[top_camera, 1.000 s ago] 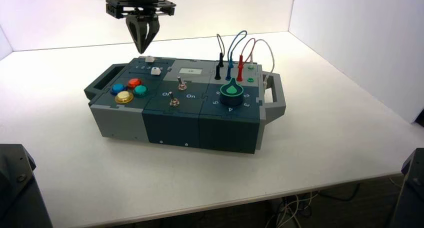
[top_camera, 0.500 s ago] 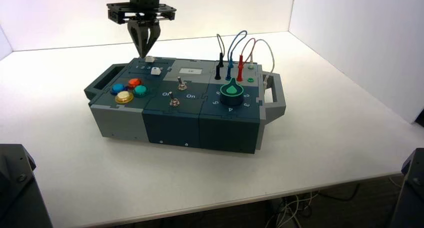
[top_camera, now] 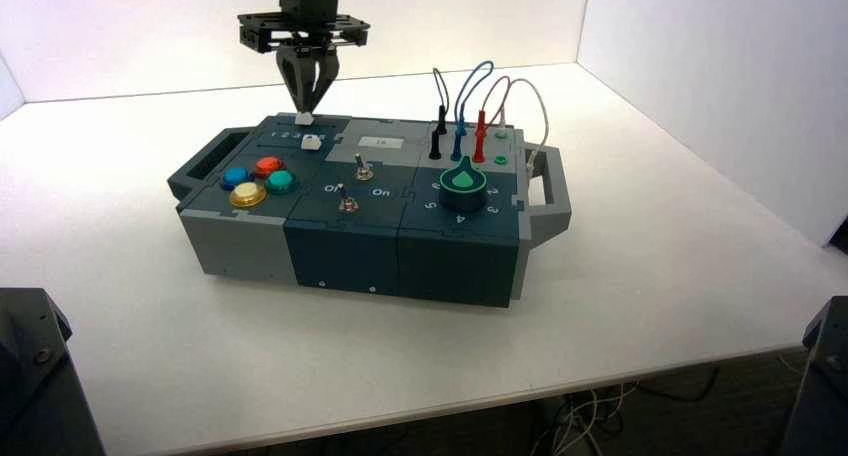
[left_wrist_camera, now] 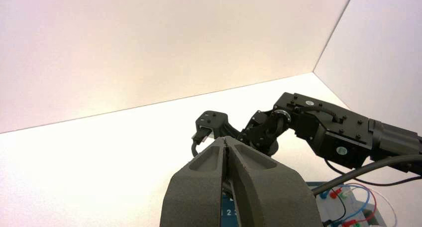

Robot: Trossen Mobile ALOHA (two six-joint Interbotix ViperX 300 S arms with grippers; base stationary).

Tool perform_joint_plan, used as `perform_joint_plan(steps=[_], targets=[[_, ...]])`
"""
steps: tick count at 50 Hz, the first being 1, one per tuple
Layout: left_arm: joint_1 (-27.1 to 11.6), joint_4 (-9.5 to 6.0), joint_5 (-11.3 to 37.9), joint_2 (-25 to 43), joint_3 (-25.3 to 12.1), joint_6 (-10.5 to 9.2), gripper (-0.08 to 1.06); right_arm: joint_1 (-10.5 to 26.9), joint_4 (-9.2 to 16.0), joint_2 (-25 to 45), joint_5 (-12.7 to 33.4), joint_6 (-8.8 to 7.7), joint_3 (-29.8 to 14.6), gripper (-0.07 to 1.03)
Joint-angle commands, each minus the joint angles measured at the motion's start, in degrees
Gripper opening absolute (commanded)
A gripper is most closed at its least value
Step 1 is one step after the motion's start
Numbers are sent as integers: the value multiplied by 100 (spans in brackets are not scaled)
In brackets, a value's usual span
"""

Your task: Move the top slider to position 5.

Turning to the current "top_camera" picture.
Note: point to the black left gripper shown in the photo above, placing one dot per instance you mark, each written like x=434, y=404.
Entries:
x=308, y=26

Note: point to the white slider knob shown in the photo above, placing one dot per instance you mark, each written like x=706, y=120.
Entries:
x=304, y=118
x=310, y=142

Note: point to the black left arm base housing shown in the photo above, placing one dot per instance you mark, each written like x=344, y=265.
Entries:
x=33, y=373

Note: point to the black right arm base housing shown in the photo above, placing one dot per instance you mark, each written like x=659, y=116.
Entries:
x=825, y=387

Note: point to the small white display screen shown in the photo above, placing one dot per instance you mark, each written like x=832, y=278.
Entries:
x=380, y=143

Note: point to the orange push button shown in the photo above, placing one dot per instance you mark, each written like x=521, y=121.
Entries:
x=269, y=167

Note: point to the teal push button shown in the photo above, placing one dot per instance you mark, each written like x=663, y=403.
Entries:
x=281, y=181

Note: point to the blue push button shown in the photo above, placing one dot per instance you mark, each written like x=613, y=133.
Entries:
x=236, y=176

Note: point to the yellow push button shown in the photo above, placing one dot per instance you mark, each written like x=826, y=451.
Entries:
x=248, y=194

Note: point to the dark teal grey control box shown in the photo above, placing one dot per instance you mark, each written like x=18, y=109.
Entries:
x=342, y=249

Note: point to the black rotary knob green pointer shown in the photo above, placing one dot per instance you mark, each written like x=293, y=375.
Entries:
x=463, y=186

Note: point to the green banana socket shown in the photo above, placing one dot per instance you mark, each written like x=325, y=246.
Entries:
x=502, y=135
x=501, y=159

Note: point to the metal toggle switch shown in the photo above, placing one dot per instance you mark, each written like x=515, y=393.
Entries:
x=348, y=204
x=362, y=170

